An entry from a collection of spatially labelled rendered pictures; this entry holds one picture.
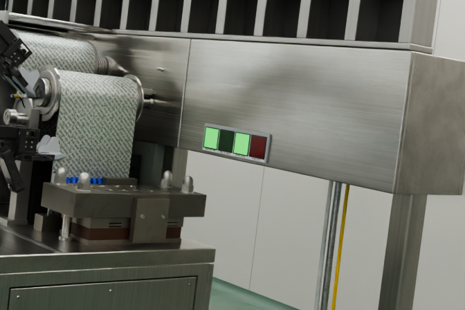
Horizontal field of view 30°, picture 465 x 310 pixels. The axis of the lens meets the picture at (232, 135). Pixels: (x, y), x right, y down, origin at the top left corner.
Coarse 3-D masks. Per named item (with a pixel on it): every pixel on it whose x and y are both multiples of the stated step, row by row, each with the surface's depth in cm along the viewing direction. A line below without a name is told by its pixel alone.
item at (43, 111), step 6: (42, 72) 226; (48, 72) 224; (48, 78) 224; (54, 78) 222; (54, 84) 221; (54, 90) 221; (54, 96) 221; (138, 96) 238; (54, 102) 221; (36, 108) 228; (42, 108) 225; (48, 108) 223; (42, 114) 225
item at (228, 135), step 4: (224, 132) 220; (228, 132) 219; (232, 132) 218; (220, 136) 222; (224, 136) 220; (228, 136) 219; (232, 136) 218; (220, 140) 221; (224, 140) 220; (228, 140) 219; (220, 144) 221; (224, 144) 220; (228, 144) 219; (220, 148) 221; (224, 148) 220; (228, 148) 219
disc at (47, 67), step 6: (42, 66) 227; (48, 66) 225; (54, 66) 223; (54, 72) 222; (60, 84) 220; (60, 90) 220; (60, 96) 220; (54, 108) 221; (48, 114) 223; (54, 114) 222; (42, 120) 226
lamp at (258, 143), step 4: (252, 136) 212; (256, 136) 211; (252, 140) 212; (256, 140) 211; (260, 140) 210; (264, 140) 209; (252, 144) 212; (256, 144) 211; (260, 144) 210; (264, 144) 209; (252, 148) 212; (256, 148) 211; (260, 148) 210; (264, 148) 209; (252, 152) 212; (256, 152) 211; (260, 152) 210; (256, 156) 211; (260, 156) 210
